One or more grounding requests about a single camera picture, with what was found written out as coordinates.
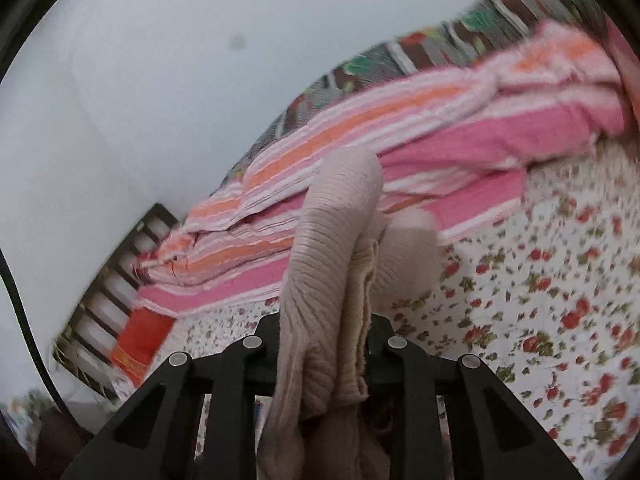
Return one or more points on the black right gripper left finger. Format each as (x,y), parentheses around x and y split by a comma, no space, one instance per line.
(192,418)

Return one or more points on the dark floral patterned blanket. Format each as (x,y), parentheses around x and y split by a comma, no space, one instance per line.
(485,28)

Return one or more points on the pink knit sweater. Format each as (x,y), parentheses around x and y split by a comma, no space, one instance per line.
(348,261)

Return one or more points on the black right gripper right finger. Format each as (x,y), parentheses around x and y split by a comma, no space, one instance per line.
(454,418)

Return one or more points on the pink orange striped quilt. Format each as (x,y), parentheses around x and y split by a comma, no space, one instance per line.
(453,140)

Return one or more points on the person's left hand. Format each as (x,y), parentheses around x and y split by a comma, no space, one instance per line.
(59,442)

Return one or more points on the white floral bed sheet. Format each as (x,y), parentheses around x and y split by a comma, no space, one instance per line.
(549,299)

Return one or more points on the red pillow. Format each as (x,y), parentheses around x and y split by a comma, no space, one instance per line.
(136,345)

